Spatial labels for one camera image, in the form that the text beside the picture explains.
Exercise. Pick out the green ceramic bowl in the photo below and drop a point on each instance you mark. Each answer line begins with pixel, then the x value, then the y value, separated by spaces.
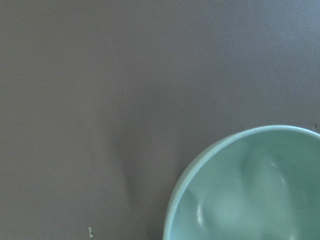
pixel 258 184

